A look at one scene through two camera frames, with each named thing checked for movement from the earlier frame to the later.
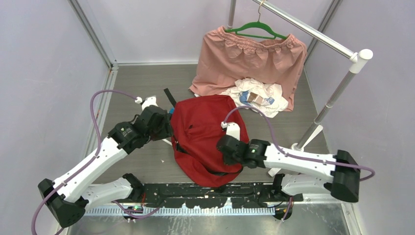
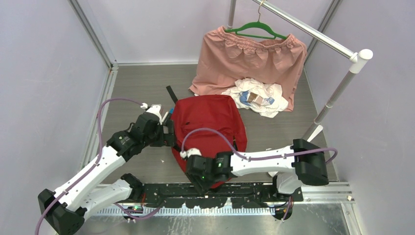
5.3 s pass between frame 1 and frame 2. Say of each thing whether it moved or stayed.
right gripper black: moved
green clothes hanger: stayed
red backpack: stayed
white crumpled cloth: stayed
